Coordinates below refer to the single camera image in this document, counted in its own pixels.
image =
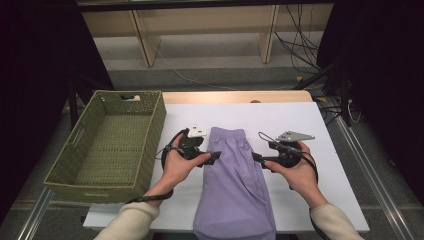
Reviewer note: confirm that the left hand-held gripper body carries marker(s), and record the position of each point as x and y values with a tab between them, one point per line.
191	143

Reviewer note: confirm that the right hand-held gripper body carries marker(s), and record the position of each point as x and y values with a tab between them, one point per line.
293	136

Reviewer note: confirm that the purple shorts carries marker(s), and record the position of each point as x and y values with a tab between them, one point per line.
233	186

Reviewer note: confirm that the green woven basket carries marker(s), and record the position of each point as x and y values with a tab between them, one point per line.
113	143

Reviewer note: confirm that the person's left hand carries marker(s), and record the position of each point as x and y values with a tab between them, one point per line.
178	170

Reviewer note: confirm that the person's right hand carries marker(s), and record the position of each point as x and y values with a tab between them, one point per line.
300	176

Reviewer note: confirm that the white table sheet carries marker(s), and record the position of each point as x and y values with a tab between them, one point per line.
300	116

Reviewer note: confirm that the yellow tape piece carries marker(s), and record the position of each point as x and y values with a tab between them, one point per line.
299	79
321	99

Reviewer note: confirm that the black metal stand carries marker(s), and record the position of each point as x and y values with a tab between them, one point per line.
343	90
74	103

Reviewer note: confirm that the dark curtain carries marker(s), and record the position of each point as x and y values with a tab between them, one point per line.
36	83
390	83

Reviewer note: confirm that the light wooden shelf unit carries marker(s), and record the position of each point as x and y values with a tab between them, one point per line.
206	23

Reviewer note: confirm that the black overhead bar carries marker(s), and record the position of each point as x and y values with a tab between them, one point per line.
200	5

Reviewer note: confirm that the metal floor rail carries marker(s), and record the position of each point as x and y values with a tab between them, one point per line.
373	180
35	213

